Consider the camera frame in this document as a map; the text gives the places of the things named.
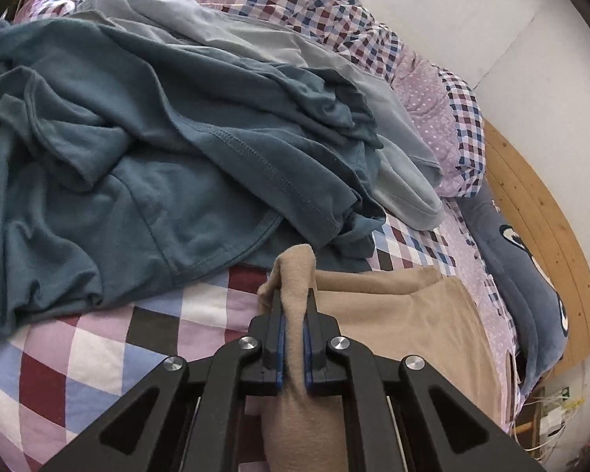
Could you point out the teal shirt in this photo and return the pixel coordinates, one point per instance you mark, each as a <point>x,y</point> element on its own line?
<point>128,182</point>

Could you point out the blue plush pillow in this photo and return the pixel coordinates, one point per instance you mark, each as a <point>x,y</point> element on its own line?
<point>521,265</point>

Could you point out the purple checked quilt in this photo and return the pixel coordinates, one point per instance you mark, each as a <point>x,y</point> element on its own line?
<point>437,108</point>

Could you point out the white power strip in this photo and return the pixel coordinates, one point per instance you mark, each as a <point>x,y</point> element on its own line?
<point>551,425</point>

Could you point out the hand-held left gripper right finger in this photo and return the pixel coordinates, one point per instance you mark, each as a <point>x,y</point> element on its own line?
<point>309,354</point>

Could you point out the light blue shirt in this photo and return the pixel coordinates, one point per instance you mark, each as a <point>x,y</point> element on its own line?
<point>403,157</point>

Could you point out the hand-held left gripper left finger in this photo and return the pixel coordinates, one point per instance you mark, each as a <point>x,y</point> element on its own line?
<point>278,349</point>

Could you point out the wooden headboard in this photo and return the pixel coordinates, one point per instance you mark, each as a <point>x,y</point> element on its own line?
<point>545,216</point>

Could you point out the tan shirt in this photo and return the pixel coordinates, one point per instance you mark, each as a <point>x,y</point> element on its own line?
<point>398,314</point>

